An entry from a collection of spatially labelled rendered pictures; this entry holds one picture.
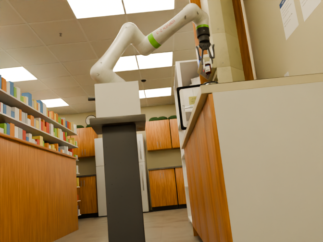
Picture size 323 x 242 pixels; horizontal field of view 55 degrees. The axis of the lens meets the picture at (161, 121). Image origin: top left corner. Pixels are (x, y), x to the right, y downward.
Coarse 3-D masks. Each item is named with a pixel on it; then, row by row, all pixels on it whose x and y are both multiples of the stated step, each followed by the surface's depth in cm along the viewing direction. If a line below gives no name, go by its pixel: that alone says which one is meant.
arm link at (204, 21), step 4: (204, 12) 214; (204, 16) 213; (208, 16) 217; (200, 20) 213; (204, 20) 214; (208, 20) 217; (196, 24) 217; (200, 24) 214; (204, 24) 214; (208, 24) 217; (196, 28) 217
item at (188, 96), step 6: (180, 90) 281; (186, 90) 280; (192, 90) 279; (198, 90) 279; (180, 96) 280; (186, 96) 279; (192, 96) 278; (186, 102) 278; (192, 102) 277; (186, 108) 277; (192, 108) 276; (186, 114) 276; (186, 120) 275; (186, 126) 274
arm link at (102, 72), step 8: (128, 24) 216; (120, 32) 215; (128, 32) 215; (136, 32) 218; (120, 40) 211; (128, 40) 215; (136, 40) 220; (112, 48) 208; (120, 48) 210; (104, 56) 204; (112, 56) 205; (120, 56) 212; (96, 64) 200; (104, 64) 200; (112, 64) 205; (96, 72) 198; (104, 72) 199; (112, 72) 204; (96, 80) 201; (104, 80) 201
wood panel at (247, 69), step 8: (192, 0) 303; (232, 0) 302; (240, 0) 302; (200, 8) 301; (240, 8) 300; (240, 16) 298; (240, 24) 297; (240, 32) 295; (240, 40) 293; (200, 48) 292; (240, 48) 291; (200, 56) 291; (248, 56) 290; (248, 64) 288; (248, 72) 286; (200, 80) 286
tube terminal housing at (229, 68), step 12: (216, 36) 254; (228, 36) 257; (216, 48) 252; (228, 48) 253; (216, 60) 250; (228, 60) 250; (240, 60) 263; (216, 72) 252; (228, 72) 248; (240, 72) 258
